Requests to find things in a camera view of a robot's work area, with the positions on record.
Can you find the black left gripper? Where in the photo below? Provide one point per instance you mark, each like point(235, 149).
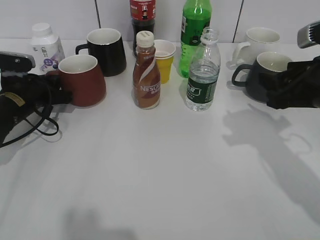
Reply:
point(44, 89)

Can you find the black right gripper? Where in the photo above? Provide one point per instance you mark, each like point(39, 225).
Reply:
point(296, 87)

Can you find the red ceramic mug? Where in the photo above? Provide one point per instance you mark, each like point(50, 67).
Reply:
point(81, 75)

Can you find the clear water bottle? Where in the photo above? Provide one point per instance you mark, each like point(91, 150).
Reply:
point(204, 72)

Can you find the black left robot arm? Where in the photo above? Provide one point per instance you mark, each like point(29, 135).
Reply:
point(14, 109)

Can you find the matte dark grey mug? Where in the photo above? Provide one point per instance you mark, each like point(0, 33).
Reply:
point(261, 72)

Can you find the white ceramic mug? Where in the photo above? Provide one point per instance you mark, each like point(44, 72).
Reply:
point(258, 40)

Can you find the glossy black mug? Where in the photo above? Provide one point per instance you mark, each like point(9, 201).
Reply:
point(106, 45)

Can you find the white blueberry yogurt bottle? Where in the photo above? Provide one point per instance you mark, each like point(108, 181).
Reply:
point(47, 48)

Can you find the brown Nescafe coffee bottle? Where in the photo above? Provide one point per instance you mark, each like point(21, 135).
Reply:
point(146, 75)

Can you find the dark cola bottle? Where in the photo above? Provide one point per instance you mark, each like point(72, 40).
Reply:
point(143, 13)

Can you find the green soda bottle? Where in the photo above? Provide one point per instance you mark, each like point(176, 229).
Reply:
point(196, 15)

